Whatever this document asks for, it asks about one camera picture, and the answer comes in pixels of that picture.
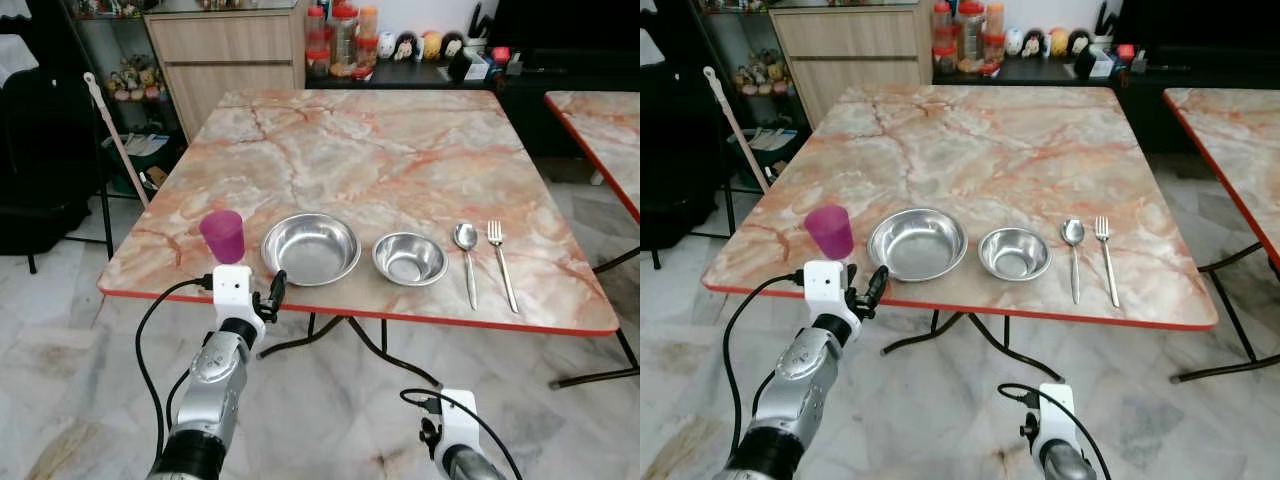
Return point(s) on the purple plastic cup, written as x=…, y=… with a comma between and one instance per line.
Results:
x=222, y=238
x=830, y=233

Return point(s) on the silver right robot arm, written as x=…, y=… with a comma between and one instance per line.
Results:
x=470, y=466
x=1068, y=462

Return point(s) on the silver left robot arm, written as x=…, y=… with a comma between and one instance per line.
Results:
x=214, y=385
x=803, y=380

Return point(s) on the large steel bowl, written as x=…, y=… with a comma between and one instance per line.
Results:
x=311, y=249
x=918, y=244

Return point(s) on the small steel bowl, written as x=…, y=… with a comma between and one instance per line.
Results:
x=1015, y=254
x=410, y=260

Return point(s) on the marble pattern folding table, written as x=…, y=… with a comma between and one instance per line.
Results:
x=380, y=160
x=1000, y=155

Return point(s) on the steel fork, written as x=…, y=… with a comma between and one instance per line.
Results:
x=1108, y=266
x=502, y=270

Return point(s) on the steel spoon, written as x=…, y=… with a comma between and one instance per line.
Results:
x=1072, y=232
x=465, y=236

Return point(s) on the black metal shelf rack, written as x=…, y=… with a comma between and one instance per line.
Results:
x=765, y=90
x=130, y=90

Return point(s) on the light wooden cabinet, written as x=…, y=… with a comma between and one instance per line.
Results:
x=225, y=60
x=850, y=55

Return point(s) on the slim red lid jar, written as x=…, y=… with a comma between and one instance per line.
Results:
x=317, y=45
x=942, y=40

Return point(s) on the big clear red lid jar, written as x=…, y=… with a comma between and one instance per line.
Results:
x=344, y=40
x=970, y=38

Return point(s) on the white figurine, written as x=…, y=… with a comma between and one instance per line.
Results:
x=1013, y=42
x=386, y=46

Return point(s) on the orange jar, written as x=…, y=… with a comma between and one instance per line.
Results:
x=995, y=35
x=368, y=38

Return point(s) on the black figurine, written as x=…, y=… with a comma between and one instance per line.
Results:
x=1034, y=45
x=407, y=48
x=453, y=45
x=1079, y=42

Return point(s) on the yellow figurine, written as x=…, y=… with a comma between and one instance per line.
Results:
x=1058, y=43
x=431, y=46

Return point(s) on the black and white box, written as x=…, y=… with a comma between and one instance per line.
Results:
x=468, y=66
x=1094, y=62

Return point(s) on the marble pattern table red edge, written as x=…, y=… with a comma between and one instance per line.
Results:
x=1235, y=150
x=605, y=140

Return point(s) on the small red box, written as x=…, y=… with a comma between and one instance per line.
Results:
x=1126, y=52
x=501, y=55

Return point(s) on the black television screen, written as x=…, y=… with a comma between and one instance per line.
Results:
x=565, y=30
x=1200, y=25

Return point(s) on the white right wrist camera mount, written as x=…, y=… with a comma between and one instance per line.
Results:
x=1058, y=412
x=460, y=418

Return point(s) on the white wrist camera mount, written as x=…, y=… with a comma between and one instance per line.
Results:
x=460, y=418
x=232, y=290
x=825, y=287
x=1058, y=412

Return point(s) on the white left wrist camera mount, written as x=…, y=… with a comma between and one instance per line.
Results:
x=825, y=287
x=232, y=290

